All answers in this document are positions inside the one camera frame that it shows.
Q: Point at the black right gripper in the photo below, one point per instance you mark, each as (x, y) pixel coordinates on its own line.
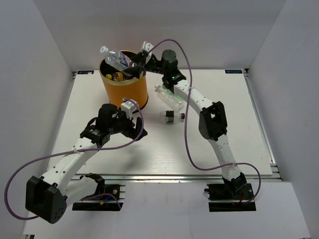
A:
(136, 72)

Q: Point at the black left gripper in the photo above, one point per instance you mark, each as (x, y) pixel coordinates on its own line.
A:
(138, 129)

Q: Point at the clear bottle yellow cap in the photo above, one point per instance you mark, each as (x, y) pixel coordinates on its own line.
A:
(117, 76)

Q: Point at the clear bottle blue label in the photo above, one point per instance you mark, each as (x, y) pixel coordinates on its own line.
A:
(117, 59)

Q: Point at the clear bottle black label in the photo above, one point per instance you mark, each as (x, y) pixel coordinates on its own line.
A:
(171, 117)

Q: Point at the green plastic bottle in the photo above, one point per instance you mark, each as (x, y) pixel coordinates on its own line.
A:
(171, 91)

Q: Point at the clear unlabelled plastic bottle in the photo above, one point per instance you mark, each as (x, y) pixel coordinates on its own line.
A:
(169, 98)

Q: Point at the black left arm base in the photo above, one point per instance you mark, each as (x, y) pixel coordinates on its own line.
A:
(110, 199)

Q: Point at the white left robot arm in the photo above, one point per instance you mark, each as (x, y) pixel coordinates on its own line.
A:
(49, 195)

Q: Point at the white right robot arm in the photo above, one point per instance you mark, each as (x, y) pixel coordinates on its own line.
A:
(212, 117)

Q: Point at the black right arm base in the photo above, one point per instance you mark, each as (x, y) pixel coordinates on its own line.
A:
(221, 199)

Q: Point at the orange cylindrical bin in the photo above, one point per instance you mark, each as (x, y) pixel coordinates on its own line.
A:
(132, 88)

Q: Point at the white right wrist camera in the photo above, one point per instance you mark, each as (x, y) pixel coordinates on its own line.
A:
(146, 46)

